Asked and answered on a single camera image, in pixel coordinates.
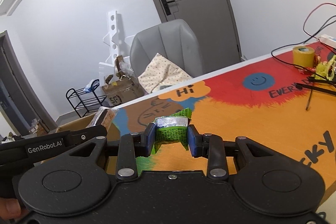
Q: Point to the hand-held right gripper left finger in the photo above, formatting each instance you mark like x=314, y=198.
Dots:
x=150, y=138

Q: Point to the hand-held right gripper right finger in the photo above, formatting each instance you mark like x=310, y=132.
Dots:
x=193, y=140

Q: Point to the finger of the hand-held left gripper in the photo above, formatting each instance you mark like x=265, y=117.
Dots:
x=86, y=134

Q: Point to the brown cardboard box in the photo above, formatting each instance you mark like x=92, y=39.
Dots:
x=76, y=123

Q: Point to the lime green snack packet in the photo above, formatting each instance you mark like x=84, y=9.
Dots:
x=170, y=134

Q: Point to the sandwich bread packet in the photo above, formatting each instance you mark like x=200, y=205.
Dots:
x=106, y=119

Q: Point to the person's left hand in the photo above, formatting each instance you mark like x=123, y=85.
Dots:
x=9, y=209

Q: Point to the black shoe rack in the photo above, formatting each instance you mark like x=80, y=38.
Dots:
x=84, y=103

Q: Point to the blue white pack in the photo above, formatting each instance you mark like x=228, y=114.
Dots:
x=91, y=86

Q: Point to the printed cat table mat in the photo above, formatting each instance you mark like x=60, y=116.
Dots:
x=236, y=113

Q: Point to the taped cardboard box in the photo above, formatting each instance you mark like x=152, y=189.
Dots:
x=123, y=92

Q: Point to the dotted cream pillow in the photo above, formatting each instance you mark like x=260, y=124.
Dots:
x=162, y=74

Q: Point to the grey chair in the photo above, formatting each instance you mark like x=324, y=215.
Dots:
x=168, y=40

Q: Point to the white rack with holes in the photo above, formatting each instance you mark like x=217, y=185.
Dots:
x=113, y=29

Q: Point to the yellow tape roll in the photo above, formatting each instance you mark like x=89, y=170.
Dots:
x=303, y=57

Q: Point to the yellow crumpled bag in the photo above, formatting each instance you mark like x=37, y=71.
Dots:
x=324, y=69

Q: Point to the white power strip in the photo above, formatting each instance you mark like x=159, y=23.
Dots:
x=328, y=40

